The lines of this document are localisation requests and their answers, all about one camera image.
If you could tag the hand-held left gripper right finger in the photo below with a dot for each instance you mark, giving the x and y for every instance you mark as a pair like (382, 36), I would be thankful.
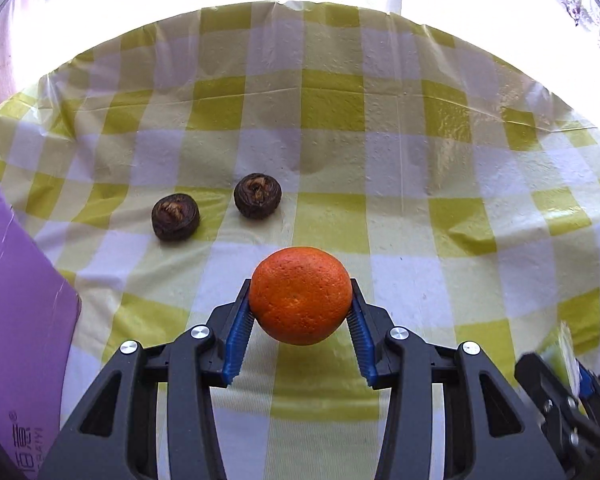
(362, 345)

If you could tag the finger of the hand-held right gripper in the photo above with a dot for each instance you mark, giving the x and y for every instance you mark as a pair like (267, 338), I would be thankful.
(545, 385)
(588, 384)

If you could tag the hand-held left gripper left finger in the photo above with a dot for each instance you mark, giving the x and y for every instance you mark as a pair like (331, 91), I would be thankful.
(237, 340)

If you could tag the orange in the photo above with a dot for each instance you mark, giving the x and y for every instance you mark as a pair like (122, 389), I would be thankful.
(300, 290)

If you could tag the dark brown water chestnut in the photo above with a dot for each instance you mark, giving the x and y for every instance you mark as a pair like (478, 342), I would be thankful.
(257, 196)
(176, 217)

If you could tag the yellow checked tablecloth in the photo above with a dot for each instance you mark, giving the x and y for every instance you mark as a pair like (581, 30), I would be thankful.
(330, 160)

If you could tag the purple plastic bag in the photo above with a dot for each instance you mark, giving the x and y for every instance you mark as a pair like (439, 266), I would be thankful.
(20, 340)

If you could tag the white lace curtain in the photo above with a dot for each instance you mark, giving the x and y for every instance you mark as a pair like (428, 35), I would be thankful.
(0, 60)
(580, 0)

